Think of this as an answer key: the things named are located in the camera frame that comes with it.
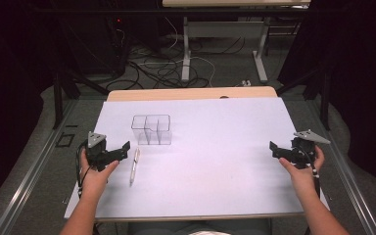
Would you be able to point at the dark curtain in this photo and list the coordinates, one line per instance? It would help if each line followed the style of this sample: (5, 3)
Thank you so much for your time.
(365, 81)
(9, 81)

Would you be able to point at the person's right hand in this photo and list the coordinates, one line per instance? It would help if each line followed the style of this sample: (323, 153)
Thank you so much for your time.
(305, 181)

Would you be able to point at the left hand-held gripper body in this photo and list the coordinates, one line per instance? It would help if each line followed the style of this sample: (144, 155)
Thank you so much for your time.
(97, 153)

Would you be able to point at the aluminium floor rail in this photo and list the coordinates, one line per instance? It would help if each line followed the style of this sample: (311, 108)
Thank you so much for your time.
(29, 182)
(349, 182)

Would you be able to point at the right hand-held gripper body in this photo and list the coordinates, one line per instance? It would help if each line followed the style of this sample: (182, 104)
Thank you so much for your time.
(303, 151)

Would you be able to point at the white metal desk frame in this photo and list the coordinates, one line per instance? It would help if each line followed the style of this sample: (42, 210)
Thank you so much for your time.
(222, 29)

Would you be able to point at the white clear pen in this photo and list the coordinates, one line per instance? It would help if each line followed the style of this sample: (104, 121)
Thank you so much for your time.
(134, 164)

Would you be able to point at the clear plastic organizer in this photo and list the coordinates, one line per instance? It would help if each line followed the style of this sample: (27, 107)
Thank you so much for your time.
(151, 130)

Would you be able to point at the person's left hand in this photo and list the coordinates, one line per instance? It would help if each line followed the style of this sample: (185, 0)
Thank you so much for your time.
(93, 181)

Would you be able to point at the black metal stand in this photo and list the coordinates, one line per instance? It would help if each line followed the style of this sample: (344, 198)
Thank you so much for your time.
(58, 98)
(323, 94)

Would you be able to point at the black computer tower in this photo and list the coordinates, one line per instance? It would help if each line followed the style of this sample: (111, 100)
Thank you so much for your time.
(116, 45)

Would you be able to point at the white power strip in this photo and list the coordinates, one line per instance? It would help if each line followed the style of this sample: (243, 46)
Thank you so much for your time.
(246, 83)

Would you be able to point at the wooden table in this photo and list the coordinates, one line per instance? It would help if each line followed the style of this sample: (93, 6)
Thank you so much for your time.
(176, 94)

